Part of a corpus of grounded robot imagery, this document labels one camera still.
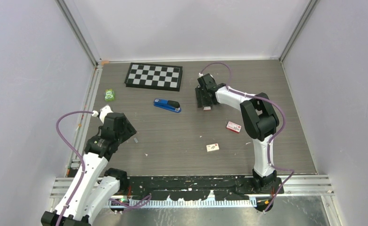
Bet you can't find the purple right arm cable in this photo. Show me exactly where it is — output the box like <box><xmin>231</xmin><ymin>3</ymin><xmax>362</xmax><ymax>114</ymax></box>
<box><xmin>198</xmin><ymin>62</ymin><xmax>295</xmax><ymax>213</ymax></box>

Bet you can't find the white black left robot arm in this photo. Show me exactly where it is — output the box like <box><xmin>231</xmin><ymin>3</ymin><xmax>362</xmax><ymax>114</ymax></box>
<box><xmin>41</xmin><ymin>105</ymin><xmax>136</xmax><ymax>226</ymax></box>

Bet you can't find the white staple box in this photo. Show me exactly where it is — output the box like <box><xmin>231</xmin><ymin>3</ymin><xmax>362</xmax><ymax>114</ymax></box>
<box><xmin>206</xmin><ymin>143</ymin><xmax>220</xmax><ymax>152</ymax></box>

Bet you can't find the blue stapler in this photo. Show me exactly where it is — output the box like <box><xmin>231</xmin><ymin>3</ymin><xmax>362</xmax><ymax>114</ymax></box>
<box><xmin>153</xmin><ymin>98</ymin><xmax>181</xmax><ymax>113</ymax></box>

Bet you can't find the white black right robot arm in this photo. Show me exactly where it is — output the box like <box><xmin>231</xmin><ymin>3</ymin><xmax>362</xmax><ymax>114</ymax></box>
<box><xmin>195</xmin><ymin>73</ymin><xmax>279</xmax><ymax>193</ymax></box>

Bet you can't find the slotted cable duct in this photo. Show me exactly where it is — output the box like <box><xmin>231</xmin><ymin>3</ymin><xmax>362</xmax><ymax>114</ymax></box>
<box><xmin>107</xmin><ymin>198</ymin><xmax>266</xmax><ymax>209</ymax></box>

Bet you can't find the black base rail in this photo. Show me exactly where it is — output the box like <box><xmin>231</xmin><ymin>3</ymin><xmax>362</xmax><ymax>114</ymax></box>
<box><xmin>118</xmin><ymin>175</ymin><xmax>282</xmax><ymax>201</ymax></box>

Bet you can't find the green toy block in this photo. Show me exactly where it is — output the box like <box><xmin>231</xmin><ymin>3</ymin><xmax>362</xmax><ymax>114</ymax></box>
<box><xmin>105</xmin><ymin>89</ymin><xmax>115</xmax><ymax>102</ymax></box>

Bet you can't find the red staple box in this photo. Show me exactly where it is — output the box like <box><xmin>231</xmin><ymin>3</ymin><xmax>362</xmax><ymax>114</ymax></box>
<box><xmin>226</xmin><ymin>121</ymin><xmax>241</xmax><ymax>133</ymax></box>

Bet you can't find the black white chessboard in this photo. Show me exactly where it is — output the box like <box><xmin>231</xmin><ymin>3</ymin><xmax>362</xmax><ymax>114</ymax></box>
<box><xmin>124</xmin><ymin>63</ymin><xmax>183</xmax><ymax>92</ymax></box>

